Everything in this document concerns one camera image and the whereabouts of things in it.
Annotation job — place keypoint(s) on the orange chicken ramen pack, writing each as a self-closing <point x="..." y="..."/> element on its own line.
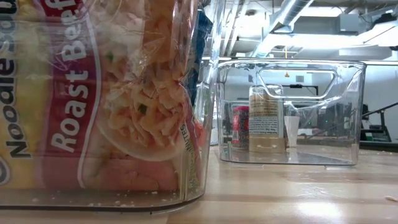
<point x="200" y="133"/>

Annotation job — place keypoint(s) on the red-lidded spice container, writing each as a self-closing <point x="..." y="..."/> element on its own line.
<point x="240" y="124"/>

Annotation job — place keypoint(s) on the blue ramen pack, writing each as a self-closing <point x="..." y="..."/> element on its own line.
<point x="199" y="56"/>

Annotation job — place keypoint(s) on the glass spice jar white label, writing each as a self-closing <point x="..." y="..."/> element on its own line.
<point x="264" y="124"/>

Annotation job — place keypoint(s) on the red roast beef ramen pack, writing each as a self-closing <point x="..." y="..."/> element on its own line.
<point x="93" y="109"/>

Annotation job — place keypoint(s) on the clear plastic storage bin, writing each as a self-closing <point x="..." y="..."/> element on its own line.
<point x="214" y="174"/>
<point x="342" y="149"/>

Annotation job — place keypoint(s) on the black tripod stand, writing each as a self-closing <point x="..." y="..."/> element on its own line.
<point x="377" y="132"/>

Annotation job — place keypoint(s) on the black metal table frame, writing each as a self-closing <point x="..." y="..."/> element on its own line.
<point x="379" y="147"/>

